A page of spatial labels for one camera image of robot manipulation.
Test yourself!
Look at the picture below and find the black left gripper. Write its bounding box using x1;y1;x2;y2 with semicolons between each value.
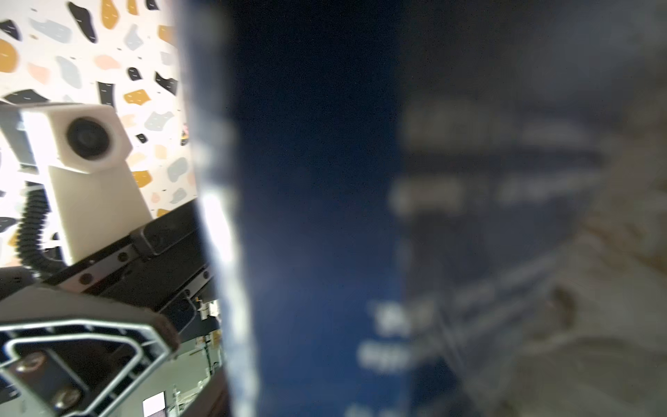
1;201;216;416

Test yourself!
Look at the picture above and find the blue Barilla rigatoni box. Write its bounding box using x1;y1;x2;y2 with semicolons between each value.
174;1;666;416

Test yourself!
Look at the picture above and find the black corrugated cable conduit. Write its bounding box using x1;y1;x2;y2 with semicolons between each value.
15;184;66;277

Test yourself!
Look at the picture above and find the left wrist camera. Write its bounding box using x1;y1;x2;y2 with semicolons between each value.
19;104;151;264

